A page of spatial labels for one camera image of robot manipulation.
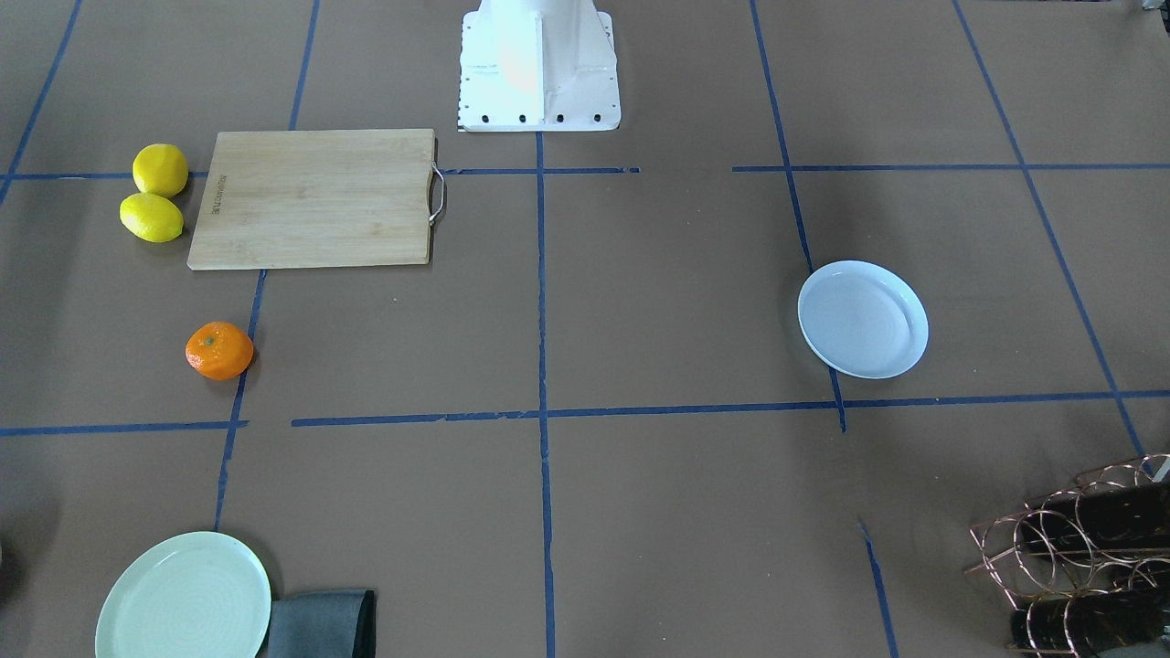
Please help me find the light green plate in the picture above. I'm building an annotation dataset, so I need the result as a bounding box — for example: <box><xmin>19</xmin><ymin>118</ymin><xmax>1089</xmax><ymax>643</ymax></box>
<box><xmin>92</xmin><ymin>532</ymin><xmax>271</xmax><ymax>657</ymax></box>

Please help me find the folded grey cloth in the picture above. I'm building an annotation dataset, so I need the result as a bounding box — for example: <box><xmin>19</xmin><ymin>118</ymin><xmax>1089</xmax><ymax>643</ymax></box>
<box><xmin>266</xmin><ymin>589</ymin><xmax>378</xmax><ymax>657</ymax></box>

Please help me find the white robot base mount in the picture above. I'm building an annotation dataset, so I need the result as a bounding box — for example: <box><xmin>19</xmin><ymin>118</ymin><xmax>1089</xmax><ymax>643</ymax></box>
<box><xmin>457</xmin><ymin>1</ymin><xmax>622</xmax><ymax>133</ymax></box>

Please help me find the bamboo cutting board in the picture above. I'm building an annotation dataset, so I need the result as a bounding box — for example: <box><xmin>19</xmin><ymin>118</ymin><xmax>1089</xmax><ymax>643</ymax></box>
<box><xmin>187</xmin><ymin>128</ymin><xmax>446</xmax><ymax>270</ymax></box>

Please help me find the upper yellow lemon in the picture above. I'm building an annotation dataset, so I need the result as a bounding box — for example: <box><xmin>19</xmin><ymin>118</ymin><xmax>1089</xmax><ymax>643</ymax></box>
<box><xmin>131</xmin><ymin>144</ymin><xmax>190</xmax><ymax>199</ymax></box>

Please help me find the dark wine bottle lower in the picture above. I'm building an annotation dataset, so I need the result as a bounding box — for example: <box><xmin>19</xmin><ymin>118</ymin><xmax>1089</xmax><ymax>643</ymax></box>
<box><xmin>1010</xmin><ymin>588</ymin><xmax>1169</xmax><ymax>657</ymax></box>

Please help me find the light blue plate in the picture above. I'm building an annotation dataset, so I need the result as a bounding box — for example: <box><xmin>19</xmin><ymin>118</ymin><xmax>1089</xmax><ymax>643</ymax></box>
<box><xmin>794</xmin><ymin>260</ymin><xmax>931</xmax><ymax>381</ymax></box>

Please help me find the dark wine bottle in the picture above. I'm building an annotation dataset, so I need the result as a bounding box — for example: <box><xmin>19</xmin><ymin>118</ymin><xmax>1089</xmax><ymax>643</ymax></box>
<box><xmin>1010</xmin><ymin>588</ymin><xmax>1169</xmax><ymax>657</ymax></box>
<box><xmin>1019</xmin><ymin>482</ymin><xmax>1169</xmax><ymax>557</ymax></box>

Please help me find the yellow lemon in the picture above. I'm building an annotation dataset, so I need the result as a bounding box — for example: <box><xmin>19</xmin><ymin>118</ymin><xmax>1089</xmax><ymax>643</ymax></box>
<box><xmin>131</xmin><ymin>144</ymin><xmax>190</xmax><ymax>199</ymax></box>
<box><xmin>121</xmin><ymin>192</ymin><xmax>185</xmax><ymax>244</ymax></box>

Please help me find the orange mandarin fruit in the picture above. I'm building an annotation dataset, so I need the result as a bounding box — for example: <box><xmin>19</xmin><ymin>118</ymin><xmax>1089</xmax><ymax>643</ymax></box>
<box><xmin>185</xmin><ymin>321</ymin><xmax>255</xmax><ymax>381</ymax></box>

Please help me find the copper wire wine rack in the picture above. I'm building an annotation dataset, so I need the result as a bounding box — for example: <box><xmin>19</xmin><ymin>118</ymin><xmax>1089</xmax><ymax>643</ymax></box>
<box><xmin>969</xmin><ymin>454</ymin><xmax>1169</xmax><ymax>657</ymax></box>

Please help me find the dark wine bottle upper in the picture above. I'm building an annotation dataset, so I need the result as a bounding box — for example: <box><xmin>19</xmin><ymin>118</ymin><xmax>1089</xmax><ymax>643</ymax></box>
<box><xmin>1019</xmin><ymin>482</ymin><xmax>1169</xmax><ymax>557</ymax></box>

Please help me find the lower yellow lemon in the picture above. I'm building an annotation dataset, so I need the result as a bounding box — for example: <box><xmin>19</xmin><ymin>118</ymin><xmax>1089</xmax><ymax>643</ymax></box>
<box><xmin>121</xmin><ymin>192</ymin><xmax>185</xmax><ymax>244</ymax></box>

